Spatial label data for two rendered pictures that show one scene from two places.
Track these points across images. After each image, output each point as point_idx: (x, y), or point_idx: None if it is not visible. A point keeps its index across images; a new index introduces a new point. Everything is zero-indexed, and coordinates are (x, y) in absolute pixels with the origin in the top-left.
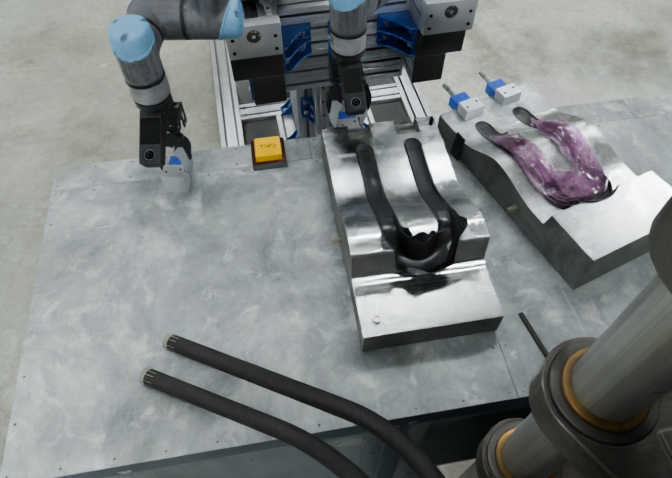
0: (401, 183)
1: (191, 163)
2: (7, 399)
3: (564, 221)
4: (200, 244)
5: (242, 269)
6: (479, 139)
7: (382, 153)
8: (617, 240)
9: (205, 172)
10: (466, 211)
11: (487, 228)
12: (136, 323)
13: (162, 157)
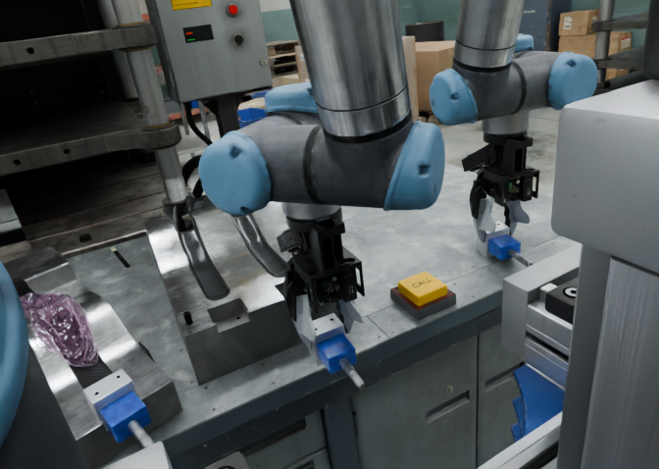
0: (230, 262)
1: (474, 223)
2: None
3: (58, 261)
4: (421, 229)
5: (372, 228)
6: (114, 358)
7: (257, 277)
8: (13, 262)
9: (481, 267)
10: (161, 229)
11: (136, 311)
12: None
13: (463, 161)
